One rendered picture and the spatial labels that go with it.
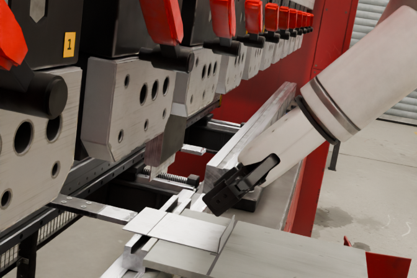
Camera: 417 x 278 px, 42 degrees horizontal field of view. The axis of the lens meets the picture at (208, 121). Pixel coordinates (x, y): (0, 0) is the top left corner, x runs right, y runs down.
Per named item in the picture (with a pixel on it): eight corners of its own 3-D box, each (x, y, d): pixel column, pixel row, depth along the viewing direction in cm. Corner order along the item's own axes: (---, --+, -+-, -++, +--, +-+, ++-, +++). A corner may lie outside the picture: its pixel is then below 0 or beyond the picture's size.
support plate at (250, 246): (370, 326, 58) (372, 318, 58) (141, 266, 63) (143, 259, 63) (363, 256, 75) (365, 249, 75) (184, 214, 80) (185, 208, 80)
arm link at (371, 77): (321, 76, 70) (311, 74, 61) (406, 7, 66) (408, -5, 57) (363, 127, 69) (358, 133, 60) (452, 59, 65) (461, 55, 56)
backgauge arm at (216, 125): (246, 161, 204) (252, 125, 201) (91, 128, 217) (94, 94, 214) (249, 156, 211) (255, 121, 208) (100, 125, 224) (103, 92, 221)
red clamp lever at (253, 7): (265, -4, 72) (265, 41, 80) (236, -8, 72) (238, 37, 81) (262, 7, 71) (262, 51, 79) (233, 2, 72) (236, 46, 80)
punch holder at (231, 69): (222, 95, 77) (241, -23, 73) (166, 85, 78) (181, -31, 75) (241, 84, 91) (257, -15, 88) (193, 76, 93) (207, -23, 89)
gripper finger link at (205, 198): (241, 165, 66) (201, 197, 68) (236, 172, 63) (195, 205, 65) (258, 185, 66) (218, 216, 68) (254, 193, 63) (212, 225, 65)
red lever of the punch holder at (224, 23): (237, -12, 52) (241, 48, 61) (198, -18, 53) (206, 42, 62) (233, 2, 52) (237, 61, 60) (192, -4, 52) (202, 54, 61)
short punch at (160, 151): (156, 183, 65) (167, 107, 63) (141, 180, 66) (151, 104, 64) (180, 162, 75) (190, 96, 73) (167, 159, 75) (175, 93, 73)
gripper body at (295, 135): (306, 85, 70) (242, 138, 73) (301, 95, 60) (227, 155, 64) (344, 129, 70) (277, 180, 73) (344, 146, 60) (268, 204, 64)
